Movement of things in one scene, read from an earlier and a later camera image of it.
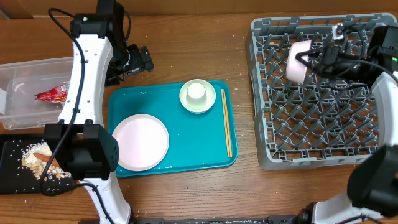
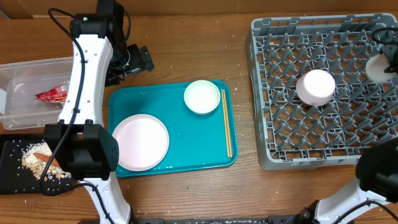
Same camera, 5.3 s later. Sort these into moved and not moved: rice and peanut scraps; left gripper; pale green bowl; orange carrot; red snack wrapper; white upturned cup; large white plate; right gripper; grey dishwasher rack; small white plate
Moved: white upturned cup; pale green bowl; right gripper; small white plate
Not moved: grey dishwasher rack; red snack wrapper; orange carrot; large white plate; rice and peanut scraps; left gripper
